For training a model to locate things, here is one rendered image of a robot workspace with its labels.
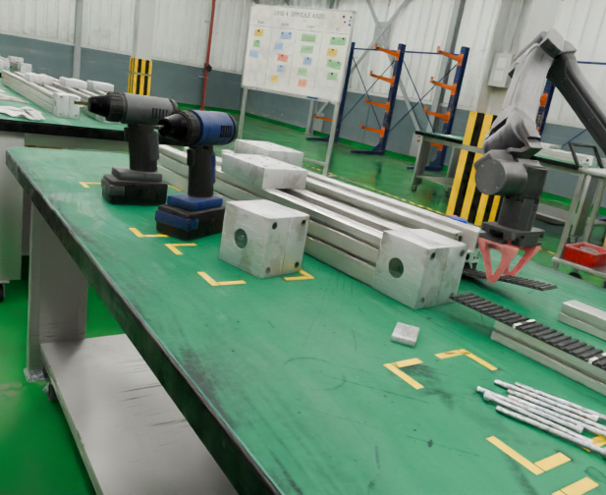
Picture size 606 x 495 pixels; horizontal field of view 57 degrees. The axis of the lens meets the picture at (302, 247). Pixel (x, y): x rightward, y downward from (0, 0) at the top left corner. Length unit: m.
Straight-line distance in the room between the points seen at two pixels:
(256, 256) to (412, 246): 0.23
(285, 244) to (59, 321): 1.10
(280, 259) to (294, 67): 6.09
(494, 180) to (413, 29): 11.31
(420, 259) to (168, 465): 0.79
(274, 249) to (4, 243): 1.86
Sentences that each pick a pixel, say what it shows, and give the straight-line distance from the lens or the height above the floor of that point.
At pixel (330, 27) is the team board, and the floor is 1.75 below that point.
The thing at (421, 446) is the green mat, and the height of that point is 0.78.
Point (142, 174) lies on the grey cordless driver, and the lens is 1.20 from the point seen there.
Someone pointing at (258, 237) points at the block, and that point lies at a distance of 0.84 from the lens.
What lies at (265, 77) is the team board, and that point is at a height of 1.12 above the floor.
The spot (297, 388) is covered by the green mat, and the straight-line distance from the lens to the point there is 0.57.
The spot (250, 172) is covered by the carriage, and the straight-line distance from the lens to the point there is 1.13.
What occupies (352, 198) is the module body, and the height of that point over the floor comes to 0.86.
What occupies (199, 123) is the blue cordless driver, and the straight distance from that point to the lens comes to 0.97.
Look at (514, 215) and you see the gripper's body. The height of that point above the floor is 0.92.
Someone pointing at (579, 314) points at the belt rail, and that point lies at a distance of 0.96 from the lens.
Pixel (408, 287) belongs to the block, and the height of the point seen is 0.81.
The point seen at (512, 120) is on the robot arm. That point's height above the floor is 1.07.
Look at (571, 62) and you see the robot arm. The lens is 1.41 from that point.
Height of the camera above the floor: 1.06
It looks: 16 degrees down
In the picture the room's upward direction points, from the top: 10 degrees clockwise
